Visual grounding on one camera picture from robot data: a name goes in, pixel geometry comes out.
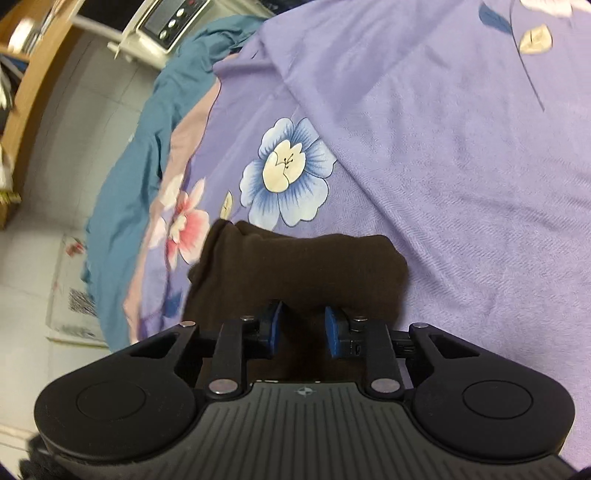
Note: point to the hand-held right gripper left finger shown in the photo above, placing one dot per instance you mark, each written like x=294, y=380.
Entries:
x=275, y=326

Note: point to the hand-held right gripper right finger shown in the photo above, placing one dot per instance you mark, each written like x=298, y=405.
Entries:
x=330, y=332

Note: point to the dark brown shirt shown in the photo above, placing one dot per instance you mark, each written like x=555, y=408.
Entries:
x=300, y=272

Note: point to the teal bedsheet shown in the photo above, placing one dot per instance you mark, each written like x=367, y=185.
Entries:
x=134, y=184

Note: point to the purple floral blanket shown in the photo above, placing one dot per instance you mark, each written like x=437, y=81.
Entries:
x=438, y=161

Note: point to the printed floor mat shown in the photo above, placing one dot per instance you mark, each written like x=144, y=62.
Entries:
x=74, y=295

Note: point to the white appliance with buttons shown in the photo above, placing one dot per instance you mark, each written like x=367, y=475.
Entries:
x=171, y=25

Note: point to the wooden shelf unit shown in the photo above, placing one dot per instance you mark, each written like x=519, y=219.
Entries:
x=44, y=87

